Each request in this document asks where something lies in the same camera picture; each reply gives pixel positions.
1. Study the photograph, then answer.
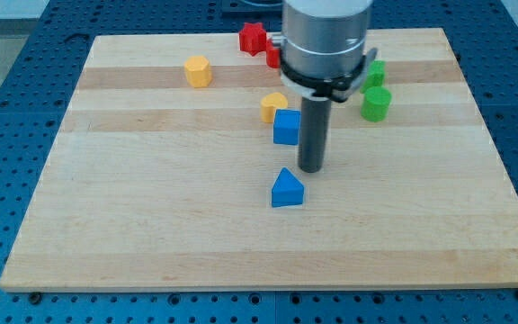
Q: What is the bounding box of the red star block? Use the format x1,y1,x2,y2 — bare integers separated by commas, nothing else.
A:
238,22,267,56

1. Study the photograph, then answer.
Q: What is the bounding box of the green block behind cylinder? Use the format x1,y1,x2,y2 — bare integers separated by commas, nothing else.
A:
360,60,386,94

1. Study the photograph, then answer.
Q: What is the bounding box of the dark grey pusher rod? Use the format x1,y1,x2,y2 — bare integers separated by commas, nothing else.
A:
298,97,331,173

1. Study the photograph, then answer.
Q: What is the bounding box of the wooden board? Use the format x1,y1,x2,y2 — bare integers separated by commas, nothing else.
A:
0,28,518,293

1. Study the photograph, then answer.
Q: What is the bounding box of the yellow heart block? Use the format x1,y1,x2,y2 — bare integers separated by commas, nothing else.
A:
260,92,289,123

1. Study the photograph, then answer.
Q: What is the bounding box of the blue cube block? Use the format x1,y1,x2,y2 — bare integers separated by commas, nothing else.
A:
272,109,300,146

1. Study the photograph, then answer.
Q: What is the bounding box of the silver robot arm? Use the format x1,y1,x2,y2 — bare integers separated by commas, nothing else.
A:
272,0,378,173

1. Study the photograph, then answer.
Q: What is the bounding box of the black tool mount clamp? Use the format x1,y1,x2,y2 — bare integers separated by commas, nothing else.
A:
271,35,378,103

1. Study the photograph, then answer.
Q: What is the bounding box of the red block behind arm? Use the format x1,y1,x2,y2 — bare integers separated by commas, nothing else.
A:
265,38,280,68

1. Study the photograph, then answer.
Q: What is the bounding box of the yellow hexagon block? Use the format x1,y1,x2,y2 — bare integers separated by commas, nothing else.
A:
183,56,212,88

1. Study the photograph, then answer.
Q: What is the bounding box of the blue triangle block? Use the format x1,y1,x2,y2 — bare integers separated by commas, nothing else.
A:
271,167,305,208

